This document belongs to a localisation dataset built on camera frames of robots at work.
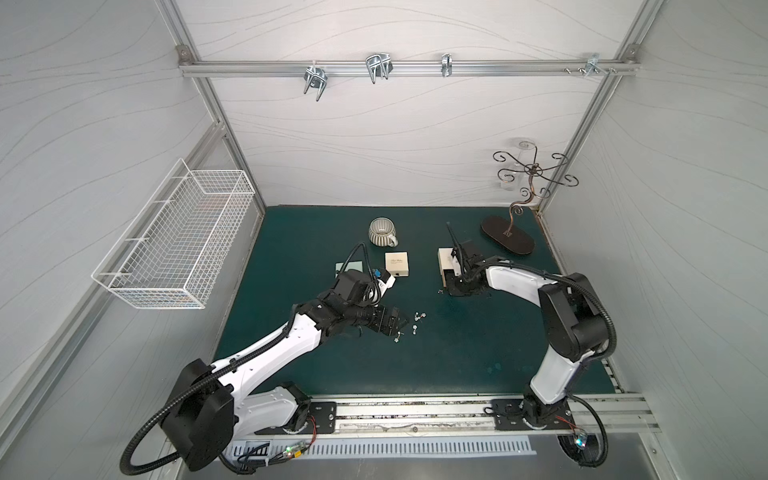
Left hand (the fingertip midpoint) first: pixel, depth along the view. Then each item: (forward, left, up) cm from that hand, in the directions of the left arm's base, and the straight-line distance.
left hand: (397, 316), depth 77 cm
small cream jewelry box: (+24, 0, -11) cm, 27 cm away
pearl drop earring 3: (-1, 0, -13) cm, 13 cm away
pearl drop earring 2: (+3, -5, -13) cm, 14 cm away
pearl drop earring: (+6, -6, -13) cm, 16 cm away
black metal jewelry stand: (+43, -38, -13) cm, 59 cm away
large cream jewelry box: (+25, -17, -10) cm, 32 cm away
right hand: (+16, -18, -12) cm, 27 cm away
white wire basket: (+7, +53, +18) cm, 56 cm away
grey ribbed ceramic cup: (+35, +6, -7) cm, 36 cm away
